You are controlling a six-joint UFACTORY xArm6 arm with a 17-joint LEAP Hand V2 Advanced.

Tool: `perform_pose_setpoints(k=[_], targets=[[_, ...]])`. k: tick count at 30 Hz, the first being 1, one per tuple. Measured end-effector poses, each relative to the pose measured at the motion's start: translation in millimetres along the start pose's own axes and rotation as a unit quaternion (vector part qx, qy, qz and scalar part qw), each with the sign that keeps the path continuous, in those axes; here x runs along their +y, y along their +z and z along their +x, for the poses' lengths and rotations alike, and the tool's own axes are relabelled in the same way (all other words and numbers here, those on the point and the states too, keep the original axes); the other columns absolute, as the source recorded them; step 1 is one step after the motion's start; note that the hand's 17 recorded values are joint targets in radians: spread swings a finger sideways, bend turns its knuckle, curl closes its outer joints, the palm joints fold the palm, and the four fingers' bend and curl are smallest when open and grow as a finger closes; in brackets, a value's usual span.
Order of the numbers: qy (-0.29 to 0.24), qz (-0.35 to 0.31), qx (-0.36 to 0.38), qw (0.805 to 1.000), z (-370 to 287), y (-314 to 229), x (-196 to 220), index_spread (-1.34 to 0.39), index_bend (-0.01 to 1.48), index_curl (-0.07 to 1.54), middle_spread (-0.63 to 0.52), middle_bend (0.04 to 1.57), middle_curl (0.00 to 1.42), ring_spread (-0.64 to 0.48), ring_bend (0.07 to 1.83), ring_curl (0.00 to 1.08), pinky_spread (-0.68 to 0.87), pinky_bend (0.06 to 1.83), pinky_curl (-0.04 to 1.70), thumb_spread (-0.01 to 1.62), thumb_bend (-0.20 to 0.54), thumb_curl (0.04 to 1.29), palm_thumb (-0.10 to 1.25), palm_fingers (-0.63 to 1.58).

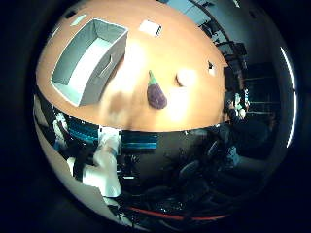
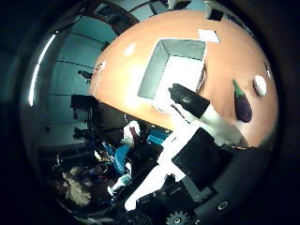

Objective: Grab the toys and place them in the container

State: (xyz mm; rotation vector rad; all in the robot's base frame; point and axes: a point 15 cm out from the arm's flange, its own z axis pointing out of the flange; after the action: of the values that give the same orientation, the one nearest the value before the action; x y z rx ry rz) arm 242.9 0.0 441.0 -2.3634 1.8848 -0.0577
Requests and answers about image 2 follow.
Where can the purple eggplant toy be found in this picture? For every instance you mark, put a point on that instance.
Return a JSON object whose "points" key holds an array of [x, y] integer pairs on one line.
{"points": [[243, 106]]}

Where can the white open container box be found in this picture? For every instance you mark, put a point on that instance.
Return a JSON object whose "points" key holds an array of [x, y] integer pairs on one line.
{"points": [[175, 65]]}

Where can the blue ribbed strip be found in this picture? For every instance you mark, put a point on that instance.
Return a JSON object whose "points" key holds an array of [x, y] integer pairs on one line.
{"points": [[158, 136]]}

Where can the person in blue clothes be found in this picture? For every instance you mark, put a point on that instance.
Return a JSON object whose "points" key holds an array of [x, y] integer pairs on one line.
{"points": [[122, 156]]}

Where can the white paper sheet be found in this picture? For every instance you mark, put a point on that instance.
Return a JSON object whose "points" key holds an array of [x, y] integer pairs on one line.
{"points": [[208, 36]]}

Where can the black monitor equipment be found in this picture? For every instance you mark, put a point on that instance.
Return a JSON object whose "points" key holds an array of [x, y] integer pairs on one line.
{"points": [[82, 104]]}

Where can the light fluffy bundle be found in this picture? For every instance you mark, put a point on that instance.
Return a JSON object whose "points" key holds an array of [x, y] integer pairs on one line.
{"points": [[75, 190]]}

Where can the ceiling light strip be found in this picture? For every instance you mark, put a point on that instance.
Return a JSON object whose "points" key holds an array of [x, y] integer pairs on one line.
{"points": [[37, 70]]}

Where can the camera on tripod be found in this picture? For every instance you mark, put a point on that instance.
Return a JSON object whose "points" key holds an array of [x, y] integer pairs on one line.
{"points": [[85, 74]]}

